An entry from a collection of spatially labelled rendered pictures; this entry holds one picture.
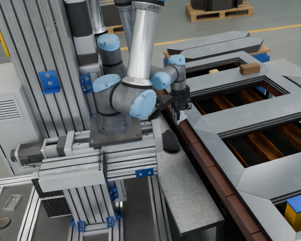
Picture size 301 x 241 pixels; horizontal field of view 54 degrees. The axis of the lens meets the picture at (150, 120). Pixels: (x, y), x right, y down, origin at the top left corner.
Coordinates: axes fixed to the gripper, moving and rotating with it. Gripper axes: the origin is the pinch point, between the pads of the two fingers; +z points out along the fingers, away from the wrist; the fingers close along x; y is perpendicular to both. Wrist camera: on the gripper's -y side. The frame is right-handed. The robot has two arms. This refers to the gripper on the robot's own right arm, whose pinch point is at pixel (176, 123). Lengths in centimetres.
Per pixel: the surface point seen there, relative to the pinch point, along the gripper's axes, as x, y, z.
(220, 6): 418, 239, 70
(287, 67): 55, 107, 16
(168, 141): 10.8, -1.5, 19.6
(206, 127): -2.9, 15.2, 5.6
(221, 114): 5.4, 28.1, 5.6
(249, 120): -6.0, 38.4, 5.6
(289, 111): -7, 62, 6
